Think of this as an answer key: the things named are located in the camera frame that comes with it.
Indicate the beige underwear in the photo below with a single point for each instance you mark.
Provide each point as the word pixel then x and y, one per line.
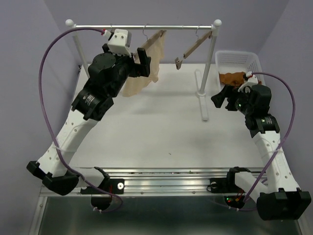
pixel 134 85

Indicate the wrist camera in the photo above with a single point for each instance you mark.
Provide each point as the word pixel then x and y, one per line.
pixel 249 81
pixel 119 41

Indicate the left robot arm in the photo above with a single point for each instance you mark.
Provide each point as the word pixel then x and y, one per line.
pixel 87 109

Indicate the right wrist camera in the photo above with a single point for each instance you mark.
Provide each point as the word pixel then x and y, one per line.
pixel 249 81

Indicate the wooden clip hanger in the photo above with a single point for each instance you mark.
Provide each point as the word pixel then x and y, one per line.
pixel 193 47
pixel 154 46

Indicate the aluminium mounting rail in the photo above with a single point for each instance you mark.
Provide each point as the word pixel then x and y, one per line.
pixel 158 182

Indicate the white metal clothes rack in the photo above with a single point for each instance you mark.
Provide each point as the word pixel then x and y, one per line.
pixel 200 82

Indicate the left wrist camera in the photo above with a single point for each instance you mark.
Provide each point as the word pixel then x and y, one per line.
pixel 119 41

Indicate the brown underwear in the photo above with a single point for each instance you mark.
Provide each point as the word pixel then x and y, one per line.
pixel 236 79

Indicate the white plastic basket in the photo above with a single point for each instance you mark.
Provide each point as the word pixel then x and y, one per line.
pixel 235 61

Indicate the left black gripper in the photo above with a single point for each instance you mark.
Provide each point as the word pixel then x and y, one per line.
pixel 144 67

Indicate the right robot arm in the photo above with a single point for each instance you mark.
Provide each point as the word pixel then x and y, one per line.
pixel 281 198

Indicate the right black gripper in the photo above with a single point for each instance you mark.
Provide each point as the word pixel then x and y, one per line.
pixel 231 92

